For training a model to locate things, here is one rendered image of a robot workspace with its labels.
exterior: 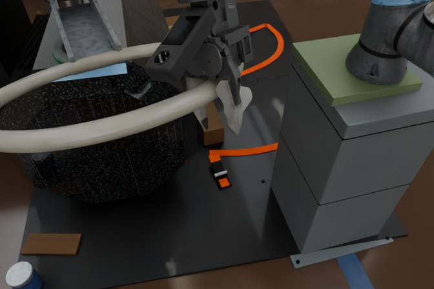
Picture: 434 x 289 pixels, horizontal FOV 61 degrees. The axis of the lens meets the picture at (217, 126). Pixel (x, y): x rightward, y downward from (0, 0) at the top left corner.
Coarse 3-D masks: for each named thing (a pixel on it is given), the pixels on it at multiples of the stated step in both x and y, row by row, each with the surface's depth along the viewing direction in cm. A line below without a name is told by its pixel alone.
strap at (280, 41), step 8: (264, 24) 307; (280, 40) 290; (280, 48) 282; (272, 56) 274; (264, 64) 268; (248, 72) 261; (272, 144) 212; (216, 152) 208; (224, 152) 208; (232, 152) 208; (240, 152) 208; (248, 152) 208; (256, 152) 208
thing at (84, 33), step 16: (96, 0) 103; (64, 16) 106; (80, 16) 106; (96, 16) 106; (64, 32) 91; (80, 32) 99; (96, 32) 99; (112, 32) 90; (80, 48) 93; (96, 48) 93; (112, 48) 93; (112, 64) 89
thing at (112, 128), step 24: (144, 48) 87; (48, 72) 80; (72, 72) 84; (240, 72) 60; (0, 96) 69; (192, 96) 50; (216, 96) 53; (96, 120) 46; (120, 120) 46; (144, 120) 47; (168, 120) 48; (0, 144) 47; (24, 144) 46; (48, 144) 46; (72, 144) 46
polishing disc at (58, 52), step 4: (60, 40) 132; (56, 44) 131; (60, 44) 131; (52, 48) 129; (56, 48) 129; (60, 48) 129; (64, 48) 129; (56, 52) 127; (60, 52) 127; (64, 52) 127; (56, 56) 125; (60, 56) 125; (64, 56) 125; (60, 60) 125; (64, 60) 124; (68, 60) 124
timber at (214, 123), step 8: (208, 104) 220; (208, 112) 215; (216, 112) 215; (208, 120) 210; (216, 120) 210; (200, 128) 213; (208, 128) 205; (216, 128) 205; (208, 136) 207; (216, 136) 209; (208, 144) 212
